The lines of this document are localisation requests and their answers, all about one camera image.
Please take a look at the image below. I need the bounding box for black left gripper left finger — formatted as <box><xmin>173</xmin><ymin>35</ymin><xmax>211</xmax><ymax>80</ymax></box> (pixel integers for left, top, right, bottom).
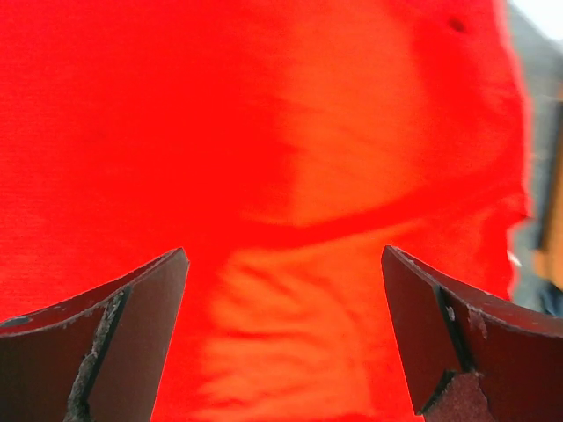
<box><xmin>1</xmin><ymin>249</ymin><xmax>189</xmax><ymax>422</ymax></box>

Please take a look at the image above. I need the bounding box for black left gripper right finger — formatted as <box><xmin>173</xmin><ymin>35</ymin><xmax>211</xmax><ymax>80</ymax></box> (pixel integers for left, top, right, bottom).
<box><xmin>382</xmin><ymin>246</ymin><xmax>562</xmax><ymax>421</ymax></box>

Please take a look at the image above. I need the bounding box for red t shirt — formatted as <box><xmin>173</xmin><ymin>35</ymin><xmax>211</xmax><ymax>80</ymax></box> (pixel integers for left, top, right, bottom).
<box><xmin>1</xmin><ymin>1</ymin><xmax>528</xmax><ymax>421</ymax></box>

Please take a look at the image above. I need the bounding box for blue and beige checked pillow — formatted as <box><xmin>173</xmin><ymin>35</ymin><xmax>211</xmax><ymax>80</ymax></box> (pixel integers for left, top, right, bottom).
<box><xmin>539</xmin><ymin>283</ymin><xmax>563</xmax><ymax>318</ymax></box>

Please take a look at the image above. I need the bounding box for orange plastic laundry basket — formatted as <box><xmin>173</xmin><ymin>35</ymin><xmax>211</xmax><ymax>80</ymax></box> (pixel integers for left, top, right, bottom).
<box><xmin>535</xmin><ymin>98</ymin><xmax>562</xmax><ymax>290</ymax></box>

